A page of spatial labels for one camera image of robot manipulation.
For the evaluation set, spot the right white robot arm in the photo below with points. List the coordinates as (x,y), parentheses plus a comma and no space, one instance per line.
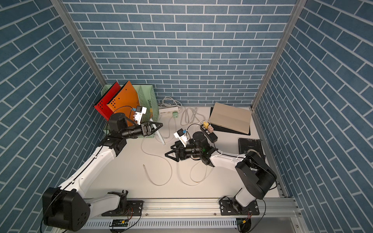
(257,177)

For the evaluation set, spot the pink charger plug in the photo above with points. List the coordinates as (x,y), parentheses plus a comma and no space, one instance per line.
(210,129)

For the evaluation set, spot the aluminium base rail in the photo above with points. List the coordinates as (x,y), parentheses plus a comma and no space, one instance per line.
(209,208)

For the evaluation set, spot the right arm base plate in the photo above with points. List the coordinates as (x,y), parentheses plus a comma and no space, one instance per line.
(233,208)

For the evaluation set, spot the orange folder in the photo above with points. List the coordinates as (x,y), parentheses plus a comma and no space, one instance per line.
(125,101)

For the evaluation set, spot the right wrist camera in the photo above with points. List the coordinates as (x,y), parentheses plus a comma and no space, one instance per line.
(182,136)

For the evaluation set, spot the phone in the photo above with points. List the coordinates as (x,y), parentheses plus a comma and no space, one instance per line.
(161,138)

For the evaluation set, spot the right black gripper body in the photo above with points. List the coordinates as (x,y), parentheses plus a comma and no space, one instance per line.
(184,150)

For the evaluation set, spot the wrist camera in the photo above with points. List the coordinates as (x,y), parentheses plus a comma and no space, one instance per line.
(138,114)
(182,136)

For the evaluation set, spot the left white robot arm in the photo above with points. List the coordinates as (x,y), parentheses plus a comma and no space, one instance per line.
(66,207)

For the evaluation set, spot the black power strip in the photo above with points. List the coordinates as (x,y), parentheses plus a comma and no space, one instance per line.
(209,132)

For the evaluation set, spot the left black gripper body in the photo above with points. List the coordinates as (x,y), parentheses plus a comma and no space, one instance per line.
(144,133)

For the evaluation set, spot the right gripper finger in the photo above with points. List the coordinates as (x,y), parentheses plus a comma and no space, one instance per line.
(173,157)
(174,150)

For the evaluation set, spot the beige notebook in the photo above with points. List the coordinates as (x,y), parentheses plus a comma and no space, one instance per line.
(232,118)

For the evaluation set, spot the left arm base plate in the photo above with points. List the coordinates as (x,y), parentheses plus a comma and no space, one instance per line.
(129,208)

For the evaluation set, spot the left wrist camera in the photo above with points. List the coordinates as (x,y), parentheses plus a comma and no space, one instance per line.
(138,114)

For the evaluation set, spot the yellow charger plug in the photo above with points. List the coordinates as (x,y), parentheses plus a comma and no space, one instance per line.
(206,124)

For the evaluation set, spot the black book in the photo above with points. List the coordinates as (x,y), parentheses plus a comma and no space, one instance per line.
(245,144)

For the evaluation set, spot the white power strip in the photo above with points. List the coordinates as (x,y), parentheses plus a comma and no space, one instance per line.
(168,110)

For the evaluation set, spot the green file organizer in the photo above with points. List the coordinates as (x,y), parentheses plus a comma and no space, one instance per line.
(145,96)

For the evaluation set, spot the red folder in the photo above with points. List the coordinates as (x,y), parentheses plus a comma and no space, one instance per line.
(101,105)

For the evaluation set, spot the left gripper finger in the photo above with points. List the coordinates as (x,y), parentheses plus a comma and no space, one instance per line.
(156,124)
(156,131)

